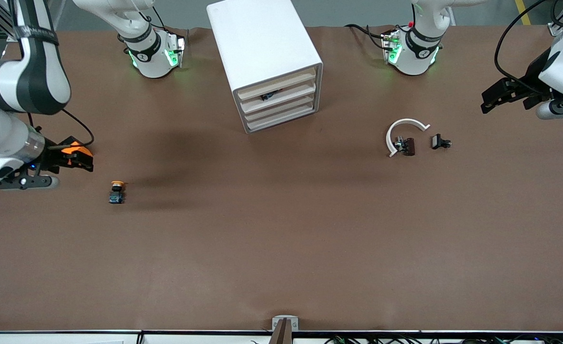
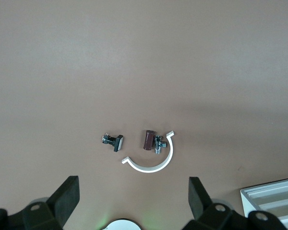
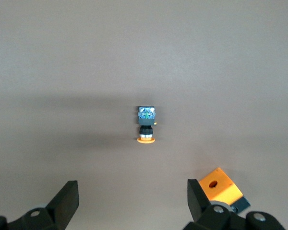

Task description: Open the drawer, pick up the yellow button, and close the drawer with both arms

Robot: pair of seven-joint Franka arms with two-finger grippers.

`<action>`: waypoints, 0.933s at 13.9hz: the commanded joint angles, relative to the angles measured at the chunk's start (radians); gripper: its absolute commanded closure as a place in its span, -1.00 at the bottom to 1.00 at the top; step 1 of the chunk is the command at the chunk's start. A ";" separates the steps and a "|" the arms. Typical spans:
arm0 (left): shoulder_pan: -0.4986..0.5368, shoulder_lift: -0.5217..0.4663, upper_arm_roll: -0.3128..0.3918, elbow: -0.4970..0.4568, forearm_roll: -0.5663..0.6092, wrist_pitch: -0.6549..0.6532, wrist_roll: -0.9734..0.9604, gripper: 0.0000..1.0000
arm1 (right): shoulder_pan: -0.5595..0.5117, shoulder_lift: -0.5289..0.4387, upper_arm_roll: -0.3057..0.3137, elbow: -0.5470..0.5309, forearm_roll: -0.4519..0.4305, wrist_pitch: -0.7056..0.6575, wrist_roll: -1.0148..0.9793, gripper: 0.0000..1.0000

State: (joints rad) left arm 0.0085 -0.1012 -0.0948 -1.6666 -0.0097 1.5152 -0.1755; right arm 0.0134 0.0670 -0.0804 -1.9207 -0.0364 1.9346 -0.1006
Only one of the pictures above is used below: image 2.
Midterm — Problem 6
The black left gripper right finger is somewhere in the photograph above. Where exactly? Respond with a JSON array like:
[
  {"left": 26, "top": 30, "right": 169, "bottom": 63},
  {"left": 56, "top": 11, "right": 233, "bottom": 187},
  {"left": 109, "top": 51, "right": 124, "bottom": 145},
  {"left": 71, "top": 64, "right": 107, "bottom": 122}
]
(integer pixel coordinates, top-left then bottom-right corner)
[{"left": 184, "top": 176, "right": 246, "bottom": 230}]

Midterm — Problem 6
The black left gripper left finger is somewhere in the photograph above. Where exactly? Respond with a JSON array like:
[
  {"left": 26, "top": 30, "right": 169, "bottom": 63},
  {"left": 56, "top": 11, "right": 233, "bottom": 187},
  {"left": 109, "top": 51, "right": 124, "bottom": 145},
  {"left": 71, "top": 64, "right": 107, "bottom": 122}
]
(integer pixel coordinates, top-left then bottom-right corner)
[{"left": 22, "top": 175, "right": 81, "bottom": 230}]

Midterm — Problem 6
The white drawer cabinet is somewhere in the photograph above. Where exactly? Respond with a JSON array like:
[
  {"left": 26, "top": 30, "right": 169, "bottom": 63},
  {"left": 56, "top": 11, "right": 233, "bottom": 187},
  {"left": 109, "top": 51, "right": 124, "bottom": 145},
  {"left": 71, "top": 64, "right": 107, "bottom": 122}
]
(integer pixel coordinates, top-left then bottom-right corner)
[{"left": 240, "top": 176, "right": 288, "bottom": 230}]

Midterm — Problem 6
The white plastic drawer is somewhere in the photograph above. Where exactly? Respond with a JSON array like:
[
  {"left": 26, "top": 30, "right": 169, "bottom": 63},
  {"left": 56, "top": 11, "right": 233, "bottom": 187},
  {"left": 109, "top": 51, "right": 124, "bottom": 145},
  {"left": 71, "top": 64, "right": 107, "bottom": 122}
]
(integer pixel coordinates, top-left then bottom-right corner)
[
  {"left": 245, "top": 181, "right": 288, "bottom": 197},
  {"left": 251, "top": 194, "right": 288, "bottom": 211}
]

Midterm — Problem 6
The white curved pipe clamp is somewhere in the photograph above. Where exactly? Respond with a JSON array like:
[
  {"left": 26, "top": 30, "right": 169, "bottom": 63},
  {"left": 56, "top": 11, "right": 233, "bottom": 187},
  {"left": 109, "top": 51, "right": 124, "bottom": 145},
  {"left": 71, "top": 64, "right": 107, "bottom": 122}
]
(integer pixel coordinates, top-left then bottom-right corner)
[{"left": 121, "top": 130, "right": 176, "bottom": 173}]

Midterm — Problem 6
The small black clip part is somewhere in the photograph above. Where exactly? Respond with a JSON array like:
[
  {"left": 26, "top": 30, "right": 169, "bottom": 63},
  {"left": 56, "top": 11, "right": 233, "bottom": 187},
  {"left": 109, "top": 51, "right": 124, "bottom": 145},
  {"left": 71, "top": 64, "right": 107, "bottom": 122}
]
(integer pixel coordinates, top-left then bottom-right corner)
[{"left": 101, "top": 134, "right": 125, "bottom": 153}]

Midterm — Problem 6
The dark brown small part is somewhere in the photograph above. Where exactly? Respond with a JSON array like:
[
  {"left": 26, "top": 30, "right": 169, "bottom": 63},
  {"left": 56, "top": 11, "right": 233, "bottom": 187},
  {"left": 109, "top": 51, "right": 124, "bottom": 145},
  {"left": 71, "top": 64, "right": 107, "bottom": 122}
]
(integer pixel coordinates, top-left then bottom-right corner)
[{"left": 142, "top": 129, "right": 168, "bottom": 155}]

